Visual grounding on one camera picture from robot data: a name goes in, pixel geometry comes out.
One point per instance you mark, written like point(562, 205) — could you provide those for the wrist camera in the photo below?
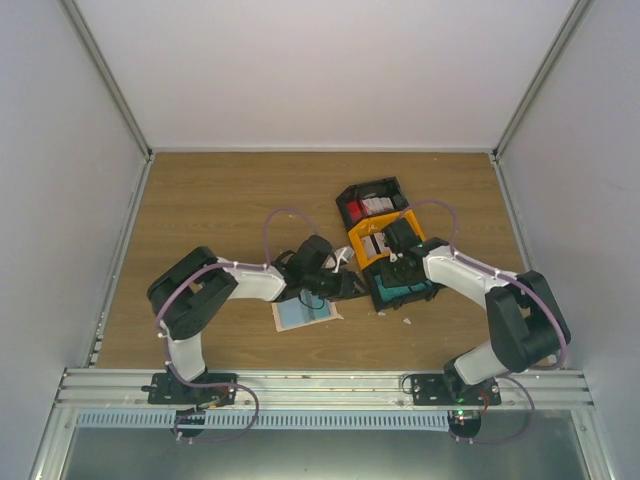
point(397, 257)
point(342, 256)

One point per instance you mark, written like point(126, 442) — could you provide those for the right circuit board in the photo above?
point(464, 425)

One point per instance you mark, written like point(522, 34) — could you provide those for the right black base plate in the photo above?
point(429, 389)

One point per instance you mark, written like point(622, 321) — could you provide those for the black bin with red cards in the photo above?
point(387, 187)

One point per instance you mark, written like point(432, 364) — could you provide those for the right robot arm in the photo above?
point(524, 319)

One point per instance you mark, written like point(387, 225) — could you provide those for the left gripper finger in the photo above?
point(357, 282)
point(349, 295)

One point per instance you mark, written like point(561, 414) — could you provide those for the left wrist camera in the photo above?
point(342, 256)

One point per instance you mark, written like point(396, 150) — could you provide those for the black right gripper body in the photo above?
point(399, 278)

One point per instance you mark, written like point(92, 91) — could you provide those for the black bin with teal cards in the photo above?
point(379, 268)

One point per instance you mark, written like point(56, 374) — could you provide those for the left circuit board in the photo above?
point(188, 424)

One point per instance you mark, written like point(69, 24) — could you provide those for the yellow storage bin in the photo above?
point(366, 227)

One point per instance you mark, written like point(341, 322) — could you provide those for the grey slotted cable duct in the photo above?
point(271, 419)

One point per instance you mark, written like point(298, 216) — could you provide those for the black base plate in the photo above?
point(429, 389)
point(165, 389)

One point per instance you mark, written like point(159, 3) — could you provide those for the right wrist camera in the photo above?
point(397, 257)

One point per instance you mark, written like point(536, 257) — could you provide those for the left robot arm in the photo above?
point(187, 297)

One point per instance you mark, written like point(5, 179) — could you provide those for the white striped card stack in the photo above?
point(374, 245)

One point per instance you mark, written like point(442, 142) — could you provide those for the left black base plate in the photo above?
point(165, 389)

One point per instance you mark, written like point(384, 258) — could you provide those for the circuit board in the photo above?
point(464, 425)
point(188, 424)

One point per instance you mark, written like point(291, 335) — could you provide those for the red white card stack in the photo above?
point(367, 207)

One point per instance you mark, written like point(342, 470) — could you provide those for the aluminium front rail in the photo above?
point(326, 390)

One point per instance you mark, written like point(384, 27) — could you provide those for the teal card stack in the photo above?
point(387, 294)

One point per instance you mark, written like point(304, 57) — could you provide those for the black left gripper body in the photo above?
point(329, 288)

